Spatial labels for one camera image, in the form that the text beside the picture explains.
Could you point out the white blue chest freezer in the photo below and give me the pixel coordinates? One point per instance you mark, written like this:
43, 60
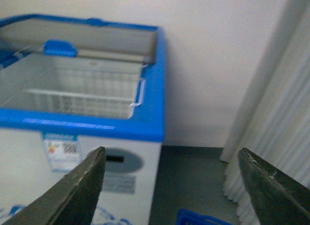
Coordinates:
25, 173

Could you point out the white wire freezer basket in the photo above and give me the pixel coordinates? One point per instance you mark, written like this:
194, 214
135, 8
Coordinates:
83, 86

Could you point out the grey oval control panel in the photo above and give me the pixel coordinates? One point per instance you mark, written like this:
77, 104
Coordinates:
121, 161

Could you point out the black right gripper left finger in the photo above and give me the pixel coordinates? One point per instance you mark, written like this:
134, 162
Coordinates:
72, 200

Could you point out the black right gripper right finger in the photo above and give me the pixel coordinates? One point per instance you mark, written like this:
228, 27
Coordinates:
277, 199

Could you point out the white pleated curtain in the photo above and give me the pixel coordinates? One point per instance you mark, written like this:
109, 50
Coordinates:
274, 119

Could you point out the blue energy label sticker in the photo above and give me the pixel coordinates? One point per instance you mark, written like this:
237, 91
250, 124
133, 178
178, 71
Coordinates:
62, 150

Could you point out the blue plastic basket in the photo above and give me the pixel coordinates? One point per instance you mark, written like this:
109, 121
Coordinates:
188, 217

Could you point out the glass sliding freezer lid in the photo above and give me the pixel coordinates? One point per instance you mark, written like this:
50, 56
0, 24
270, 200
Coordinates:
75, 37

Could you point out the grey instruction sticker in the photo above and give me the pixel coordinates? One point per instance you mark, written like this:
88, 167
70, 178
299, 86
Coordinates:
124, 184

